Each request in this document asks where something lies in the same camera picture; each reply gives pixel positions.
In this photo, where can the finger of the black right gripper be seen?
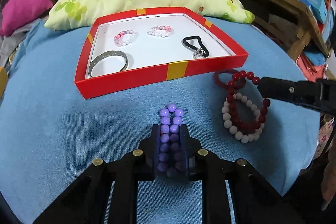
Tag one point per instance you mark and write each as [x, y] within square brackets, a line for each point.
[278, 89]

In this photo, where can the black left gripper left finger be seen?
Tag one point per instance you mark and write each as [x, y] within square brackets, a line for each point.
[125, 174]

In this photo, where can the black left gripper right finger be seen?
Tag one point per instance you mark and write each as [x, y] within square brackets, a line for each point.
[205, 166]

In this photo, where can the red white jewelry box tray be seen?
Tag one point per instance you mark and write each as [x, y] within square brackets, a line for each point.
[161, 44]

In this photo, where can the wooden shelf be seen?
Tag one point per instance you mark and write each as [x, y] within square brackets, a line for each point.
[294, 11]

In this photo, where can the blue bed cover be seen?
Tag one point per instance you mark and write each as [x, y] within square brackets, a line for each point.
[50, 133]

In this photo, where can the silver metal bangle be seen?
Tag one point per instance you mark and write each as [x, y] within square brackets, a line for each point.
[108, 62]

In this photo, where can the orange open box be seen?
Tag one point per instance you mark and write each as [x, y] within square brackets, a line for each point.
[3, 80]

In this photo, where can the green floral pillow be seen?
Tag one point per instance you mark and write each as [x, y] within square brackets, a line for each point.
[72, 14]

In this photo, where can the grey blanket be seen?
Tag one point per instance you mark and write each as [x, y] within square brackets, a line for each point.
[10, 43]

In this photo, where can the magenta pillow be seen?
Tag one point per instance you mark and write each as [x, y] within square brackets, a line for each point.
[17, 13]

